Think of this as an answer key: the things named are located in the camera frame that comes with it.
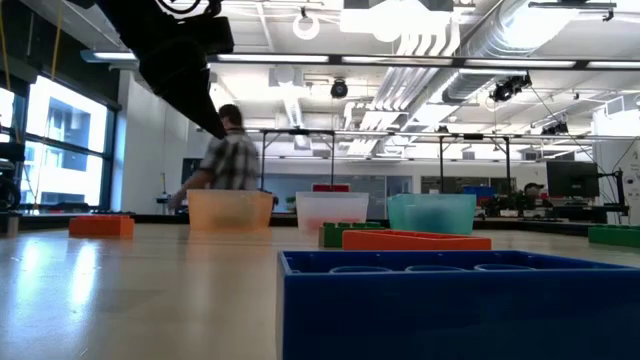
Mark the orange toy building block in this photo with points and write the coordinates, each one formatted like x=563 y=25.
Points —
x=415 y=241
x=101 y=226

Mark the translucent teal plastic bin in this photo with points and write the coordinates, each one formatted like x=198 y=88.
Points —
x=431 y=215

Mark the blue toy building block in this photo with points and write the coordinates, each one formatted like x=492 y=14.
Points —
x=450 y=315

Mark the black round ceiling spotlight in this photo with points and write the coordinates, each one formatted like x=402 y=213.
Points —
x=339 y=88

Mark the black ceiling track lights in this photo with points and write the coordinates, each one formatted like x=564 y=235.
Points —
x=510 y=89
x=555 y=128

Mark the clear plastic bin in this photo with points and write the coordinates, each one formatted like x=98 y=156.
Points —
x=332 y=210

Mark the silver ventilation duct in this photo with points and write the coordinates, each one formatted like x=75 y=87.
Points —
x=500 y=50

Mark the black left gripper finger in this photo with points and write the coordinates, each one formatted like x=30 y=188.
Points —
x=190 y=85

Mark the black metal workstation frame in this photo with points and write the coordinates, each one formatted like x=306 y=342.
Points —
x=441 y=165
x=263 y=160

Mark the long ceiling light strip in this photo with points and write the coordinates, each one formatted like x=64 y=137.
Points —
x=275 y=58

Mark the black aluminium table frame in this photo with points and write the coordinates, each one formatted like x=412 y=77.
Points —
x=160 y=218

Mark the red background box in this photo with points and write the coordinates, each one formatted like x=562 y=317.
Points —
x=331 y=188

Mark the person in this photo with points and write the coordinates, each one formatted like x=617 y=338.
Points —
x=232 y=160
x=533 y=189

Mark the large room window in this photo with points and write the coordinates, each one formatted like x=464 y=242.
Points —
x=65 y=165

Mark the dark green potted plants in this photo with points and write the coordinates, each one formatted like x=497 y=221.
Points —
x=515 y=204

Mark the blue background box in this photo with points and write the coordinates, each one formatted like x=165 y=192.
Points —
x=479 y=190

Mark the translucent orange plastic bin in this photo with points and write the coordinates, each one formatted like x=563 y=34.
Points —
x=230 y=210

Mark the green toy building block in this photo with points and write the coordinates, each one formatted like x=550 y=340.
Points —
x=615 y=235
x=331 y=236

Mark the black desk monitor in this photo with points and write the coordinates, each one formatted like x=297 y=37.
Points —
x=572 y=179

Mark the white ceiling light fixture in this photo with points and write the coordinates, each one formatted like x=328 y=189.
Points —
x=380 y=20

